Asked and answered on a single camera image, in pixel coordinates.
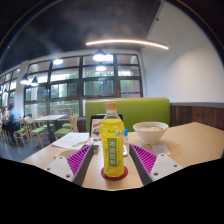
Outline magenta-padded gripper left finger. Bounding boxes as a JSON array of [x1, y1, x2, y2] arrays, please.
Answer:
[[44, 144, 96, 187]]

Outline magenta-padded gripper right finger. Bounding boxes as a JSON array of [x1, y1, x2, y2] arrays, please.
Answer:
[[128, 143, 184, 186]]

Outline yellow drink bottle orange cap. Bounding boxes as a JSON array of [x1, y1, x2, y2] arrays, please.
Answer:
[[98, 102, 126, 178]]

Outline white paper sheet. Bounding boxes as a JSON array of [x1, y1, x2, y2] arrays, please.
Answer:
[[51, 132, 91, 150]]

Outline flat round red coaster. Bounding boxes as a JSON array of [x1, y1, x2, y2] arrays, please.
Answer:
[[100, 165, 129, 182]]

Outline wooden chairs with green seats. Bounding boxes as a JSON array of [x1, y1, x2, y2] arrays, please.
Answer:
[[0, 114, 79, 148]]

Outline small blue-capped bottle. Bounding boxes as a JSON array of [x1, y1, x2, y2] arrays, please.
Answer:
[[123, 128, 130, 157]]

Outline light wooden dining table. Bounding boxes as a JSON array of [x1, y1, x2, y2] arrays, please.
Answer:
[[34, 113, 68, 141]]

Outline green upholstered booth bench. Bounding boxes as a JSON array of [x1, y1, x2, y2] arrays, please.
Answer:
[[84, 97, 171, 133]]

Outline person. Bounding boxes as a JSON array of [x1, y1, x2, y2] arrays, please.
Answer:
[[2, 104, 21, 143], [0, 108, 8, 128]]

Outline hanging pendant lamps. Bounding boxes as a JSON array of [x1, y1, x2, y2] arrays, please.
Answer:
[[19, 49, 108, 87]]

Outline long curved ceiling light strip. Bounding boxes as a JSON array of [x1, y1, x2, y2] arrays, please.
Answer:
[[85, 38, 170, 51]]

